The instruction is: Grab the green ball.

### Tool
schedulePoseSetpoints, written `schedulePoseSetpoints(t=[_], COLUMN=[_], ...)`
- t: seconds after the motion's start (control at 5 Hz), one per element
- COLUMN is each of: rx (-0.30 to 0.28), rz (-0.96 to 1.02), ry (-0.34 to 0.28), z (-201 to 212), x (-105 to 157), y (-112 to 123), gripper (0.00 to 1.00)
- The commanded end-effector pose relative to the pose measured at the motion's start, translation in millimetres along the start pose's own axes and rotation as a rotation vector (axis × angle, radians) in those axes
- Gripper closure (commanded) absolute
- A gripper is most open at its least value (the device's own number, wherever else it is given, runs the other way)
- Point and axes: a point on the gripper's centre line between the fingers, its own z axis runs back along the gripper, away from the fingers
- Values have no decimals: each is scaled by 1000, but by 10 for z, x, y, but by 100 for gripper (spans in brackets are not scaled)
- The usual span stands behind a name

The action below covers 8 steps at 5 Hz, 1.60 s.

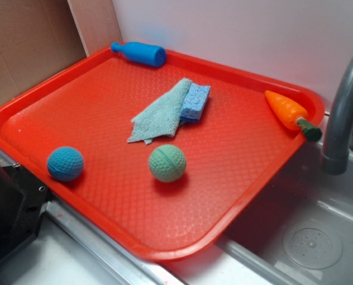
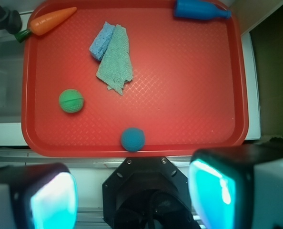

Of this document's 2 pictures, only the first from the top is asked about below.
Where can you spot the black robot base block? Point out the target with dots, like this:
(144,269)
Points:
(23,199)

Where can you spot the red plastic tray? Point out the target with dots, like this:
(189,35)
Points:
(232,152)

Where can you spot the grey sink faucet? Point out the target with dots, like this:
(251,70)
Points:
(338,139)

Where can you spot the green dimpled ball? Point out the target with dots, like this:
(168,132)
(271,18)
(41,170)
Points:
(167,163)

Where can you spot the light blue folded cloth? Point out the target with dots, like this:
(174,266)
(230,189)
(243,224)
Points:
(161,118)

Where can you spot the orange toy carrot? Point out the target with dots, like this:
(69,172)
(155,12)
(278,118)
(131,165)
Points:
(292,115)

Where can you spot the brown cardboard panel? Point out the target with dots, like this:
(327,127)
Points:
(38,39)

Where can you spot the blue sponge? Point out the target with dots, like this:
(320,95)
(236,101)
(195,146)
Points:
(194,103)

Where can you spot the blue toy bottle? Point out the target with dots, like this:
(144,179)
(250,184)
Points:
(151,55)

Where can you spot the blue dimpled ball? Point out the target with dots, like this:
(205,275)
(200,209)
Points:
(65,164)

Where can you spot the grey toy sink basin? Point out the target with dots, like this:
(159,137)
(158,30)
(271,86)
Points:
(298,230)

